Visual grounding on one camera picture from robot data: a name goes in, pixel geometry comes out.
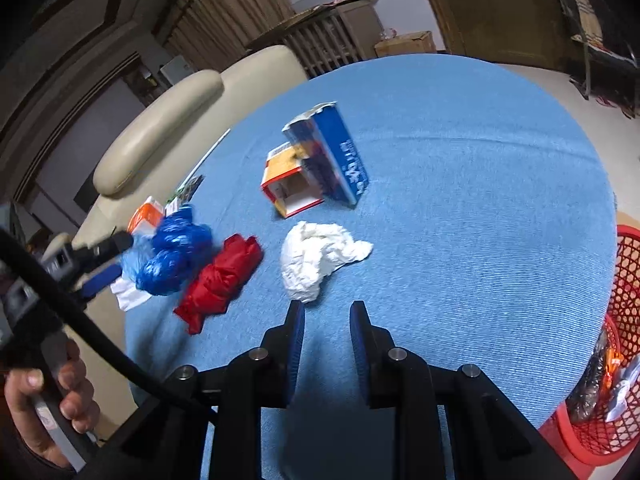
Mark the blue plastic bag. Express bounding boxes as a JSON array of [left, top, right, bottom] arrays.
[[120, 203, 214, 296]]

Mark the black plastic trash bag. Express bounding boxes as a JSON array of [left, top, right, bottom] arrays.
[[565, 328, 608, 424]]

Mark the person's left hand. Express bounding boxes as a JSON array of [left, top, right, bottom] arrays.
[[4, 333, 100, 474]]

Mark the orange white tissue box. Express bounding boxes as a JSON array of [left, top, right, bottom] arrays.
[[127, 196, 165, 237]]

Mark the small white label packet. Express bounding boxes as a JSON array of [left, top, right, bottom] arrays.
[[165, 196, 181, 217]]

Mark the long red plastic bag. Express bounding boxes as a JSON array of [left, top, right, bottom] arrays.
[[174, 234, 264, 335]]

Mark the beige leather sofa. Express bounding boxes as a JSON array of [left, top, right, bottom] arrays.
[[69, 44, 309, 441]]

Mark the dark foil packet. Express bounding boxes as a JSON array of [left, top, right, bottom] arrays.
[[177, 174, 204, 203]]

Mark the crumpled white paper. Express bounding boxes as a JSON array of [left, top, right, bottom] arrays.
[[280, 221, 373, 304]]

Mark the orange white open carton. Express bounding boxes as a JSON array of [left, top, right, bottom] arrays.
[[260, 142, 323, 218]]

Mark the blue round tablecloth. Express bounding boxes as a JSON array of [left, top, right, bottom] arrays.
[[125, 54, 616, 479]]

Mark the dark blue torn carton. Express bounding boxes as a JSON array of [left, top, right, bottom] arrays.
[[282, 102, 369, 207]]

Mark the red plastic mesh basket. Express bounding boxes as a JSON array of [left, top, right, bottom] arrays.
[[540, 224, 639, 479]]

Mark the beige curtain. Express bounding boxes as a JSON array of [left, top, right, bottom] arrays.
[[153, 0, 294, 72]]

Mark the wooden slatted cabinet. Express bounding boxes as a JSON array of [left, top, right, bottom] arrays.
[[246, 0, 383, 79]]

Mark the brown cardboard box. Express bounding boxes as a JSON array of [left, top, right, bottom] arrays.
[[374, 30, 437, 58]]

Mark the metal chair with clothes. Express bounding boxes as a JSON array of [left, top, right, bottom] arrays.
[[559, 0, 639, 119]]

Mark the wooden double door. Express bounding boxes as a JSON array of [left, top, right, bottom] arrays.
[[428, 0, 575, 72]]

